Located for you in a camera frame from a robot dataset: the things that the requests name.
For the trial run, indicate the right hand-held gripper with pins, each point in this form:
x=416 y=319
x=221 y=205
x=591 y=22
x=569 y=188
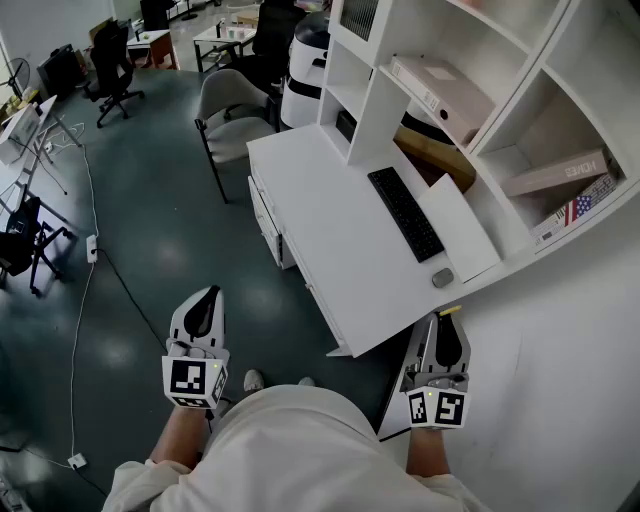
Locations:
x=447 y=407

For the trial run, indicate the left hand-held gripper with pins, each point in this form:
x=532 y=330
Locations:
x=187 y=377

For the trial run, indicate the yellow utility knife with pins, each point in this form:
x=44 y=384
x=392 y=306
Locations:
x=450 y=311

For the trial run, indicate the person's right forearm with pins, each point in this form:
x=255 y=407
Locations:
x=427 y=450

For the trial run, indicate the person's left forearm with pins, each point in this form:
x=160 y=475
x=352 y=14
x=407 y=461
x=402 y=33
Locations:
x=177 y=435

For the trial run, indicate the grey computer mouse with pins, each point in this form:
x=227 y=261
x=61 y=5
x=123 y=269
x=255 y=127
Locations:
x=443 y=278

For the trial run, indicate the person's left grey shoe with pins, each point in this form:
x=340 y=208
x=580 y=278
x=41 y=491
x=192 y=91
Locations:
x=253 y=381

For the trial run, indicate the person's grey shoe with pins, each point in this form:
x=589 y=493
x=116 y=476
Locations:
x=253 y=381
x=306 y=382

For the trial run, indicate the person's right grey shoe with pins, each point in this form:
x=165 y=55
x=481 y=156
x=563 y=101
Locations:
x=306 y=382

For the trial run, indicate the white power strip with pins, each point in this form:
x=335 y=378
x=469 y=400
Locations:
x=91 y=248

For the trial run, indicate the black keyboard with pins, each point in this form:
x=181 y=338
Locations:
x=406 y=215

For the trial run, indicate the person's white shirt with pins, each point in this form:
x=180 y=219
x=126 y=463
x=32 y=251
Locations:
x=290 y=450

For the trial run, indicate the white desk with drawers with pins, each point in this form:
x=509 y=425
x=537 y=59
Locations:
x=340 y=225

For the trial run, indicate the white plug adapter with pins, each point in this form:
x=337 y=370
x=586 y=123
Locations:
x=77 y=461

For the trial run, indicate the flag print book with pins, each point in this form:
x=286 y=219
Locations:
x=575 y=212

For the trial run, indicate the black chair with star base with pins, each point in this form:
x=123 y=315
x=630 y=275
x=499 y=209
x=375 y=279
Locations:
x=22 y=240

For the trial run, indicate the brown cardboard box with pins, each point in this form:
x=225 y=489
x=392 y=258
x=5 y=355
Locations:
x=440 y=155

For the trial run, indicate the grey padded chair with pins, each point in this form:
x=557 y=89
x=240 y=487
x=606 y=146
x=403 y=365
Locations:
x=235 y=125

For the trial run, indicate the beige flat box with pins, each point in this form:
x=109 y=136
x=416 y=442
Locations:
x=555 y=175

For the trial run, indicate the black box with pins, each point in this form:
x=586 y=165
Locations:
x=346 y=126

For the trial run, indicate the white shelf unit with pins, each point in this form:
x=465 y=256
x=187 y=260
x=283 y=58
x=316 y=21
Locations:
x=380 y=110

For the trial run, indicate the beige binder box with labels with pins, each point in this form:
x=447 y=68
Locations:
x=445 y=95

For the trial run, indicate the white folding table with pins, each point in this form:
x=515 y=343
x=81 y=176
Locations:
x=30 y=125

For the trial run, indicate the white and black machine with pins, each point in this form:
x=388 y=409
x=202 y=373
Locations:
x=305 y=75

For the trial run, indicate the table with orange side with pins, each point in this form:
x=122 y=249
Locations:
x=155 y=47

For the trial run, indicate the black cabinet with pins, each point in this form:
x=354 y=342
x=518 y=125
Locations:
x=60 y=72

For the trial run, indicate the white low table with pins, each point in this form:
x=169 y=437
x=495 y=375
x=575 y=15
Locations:
x=220 y=37

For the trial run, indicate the black high-back office chair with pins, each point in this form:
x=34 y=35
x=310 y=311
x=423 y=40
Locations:
x=275 y=40

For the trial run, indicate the round floor fan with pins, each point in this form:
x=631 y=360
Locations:
x=15 y=75

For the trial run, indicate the black stand fan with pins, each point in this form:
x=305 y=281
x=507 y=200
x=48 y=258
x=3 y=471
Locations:
x=190 y=12

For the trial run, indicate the ribbed glass cabinet door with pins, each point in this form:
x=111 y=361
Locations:
x=359 y=17

